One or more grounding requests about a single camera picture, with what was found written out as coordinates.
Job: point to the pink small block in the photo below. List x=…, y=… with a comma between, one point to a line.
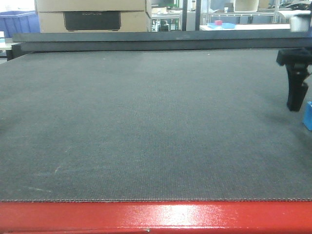
x=218, y=22

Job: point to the white open box on shelf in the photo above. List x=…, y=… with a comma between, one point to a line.
x=246, y=5

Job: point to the blue tray on table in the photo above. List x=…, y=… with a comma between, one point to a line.
x=223, y=26

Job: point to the metal shelf rack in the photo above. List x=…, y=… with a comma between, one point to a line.
x=271, y=14

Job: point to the black conveyor belt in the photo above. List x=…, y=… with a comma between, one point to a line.
x=150, y=125

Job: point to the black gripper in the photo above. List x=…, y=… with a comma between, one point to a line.
x=296, y=61

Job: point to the blue toy block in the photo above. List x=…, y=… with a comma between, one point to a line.
x=307, y=120

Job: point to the large cardboard box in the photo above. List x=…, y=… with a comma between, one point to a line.
x=62, y=16

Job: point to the black conveyor side rail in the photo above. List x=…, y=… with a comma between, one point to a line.
x=158, y=41

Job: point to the red conveyor front frame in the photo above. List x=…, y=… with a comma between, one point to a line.
x=188, y=217

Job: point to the blue plastic crate background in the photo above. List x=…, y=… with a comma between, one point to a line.
x=12, y=22

